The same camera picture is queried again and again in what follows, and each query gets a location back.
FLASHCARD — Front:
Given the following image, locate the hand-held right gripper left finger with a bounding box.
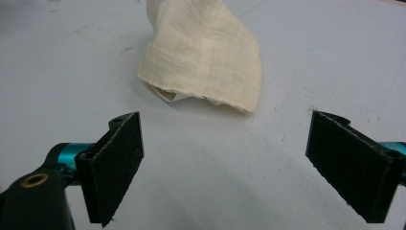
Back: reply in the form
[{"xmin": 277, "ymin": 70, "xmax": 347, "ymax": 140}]
[{"xmin": 75, "ymin": 111, "xmax": 145, "ymax": 228}]

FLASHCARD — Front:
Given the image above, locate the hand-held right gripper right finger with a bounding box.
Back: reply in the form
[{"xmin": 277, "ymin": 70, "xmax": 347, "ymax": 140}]
[{"xmin": 304, "ymin": 110, "xmax": 406, "ymax": 224}]

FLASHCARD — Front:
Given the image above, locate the cream printed cloth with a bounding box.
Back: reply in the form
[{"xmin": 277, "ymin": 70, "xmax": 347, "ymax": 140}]
[{"xmin": 135, "ymin": 0, "xmax": 262, "ymax": 114}]

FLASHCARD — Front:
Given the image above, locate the light blue table mat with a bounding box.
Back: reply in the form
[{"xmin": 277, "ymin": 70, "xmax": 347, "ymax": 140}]
[{"xmin": 0, "ymin": 0, "xmax": 406, "ymax": 230}]

